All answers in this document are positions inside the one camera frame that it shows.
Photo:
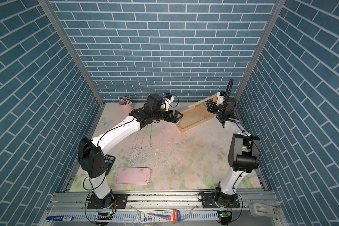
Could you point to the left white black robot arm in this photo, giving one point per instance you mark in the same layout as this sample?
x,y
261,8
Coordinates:
x,y
92,152

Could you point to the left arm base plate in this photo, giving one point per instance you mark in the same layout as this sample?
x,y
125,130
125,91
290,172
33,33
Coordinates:
x,y
111,201

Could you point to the pink pen holder cup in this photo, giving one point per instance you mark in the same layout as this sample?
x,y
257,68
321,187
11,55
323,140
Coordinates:
x,y
127,109

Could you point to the blue marker pen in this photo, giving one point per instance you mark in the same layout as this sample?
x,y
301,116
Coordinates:
x,y
60,218

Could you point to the pens in cup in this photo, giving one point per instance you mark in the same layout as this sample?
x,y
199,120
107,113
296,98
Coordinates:
x,y
124,100

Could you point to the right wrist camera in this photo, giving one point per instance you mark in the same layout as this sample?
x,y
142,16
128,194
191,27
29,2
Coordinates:
x,y
220,97

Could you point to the pink plastic tray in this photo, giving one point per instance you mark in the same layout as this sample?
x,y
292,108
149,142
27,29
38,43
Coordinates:
x,y
133,175

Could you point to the wooden jewelry display stand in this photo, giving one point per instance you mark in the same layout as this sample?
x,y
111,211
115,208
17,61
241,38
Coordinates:
x,y
195,115

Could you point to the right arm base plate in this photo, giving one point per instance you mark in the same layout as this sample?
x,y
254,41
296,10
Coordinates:
x,y
211,200

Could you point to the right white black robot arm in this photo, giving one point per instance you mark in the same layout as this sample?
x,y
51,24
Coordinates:
x,y
244,152

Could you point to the black calculator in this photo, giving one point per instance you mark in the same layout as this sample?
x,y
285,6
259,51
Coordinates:
x,y
110,162

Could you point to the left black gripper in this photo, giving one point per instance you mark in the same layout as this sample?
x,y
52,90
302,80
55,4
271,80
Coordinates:
x,y
173,119

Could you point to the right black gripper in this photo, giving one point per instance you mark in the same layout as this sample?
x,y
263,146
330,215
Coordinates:
x,y
211,109

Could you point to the white plastic bracket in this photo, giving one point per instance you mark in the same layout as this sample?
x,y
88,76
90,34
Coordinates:
x,y
261,210

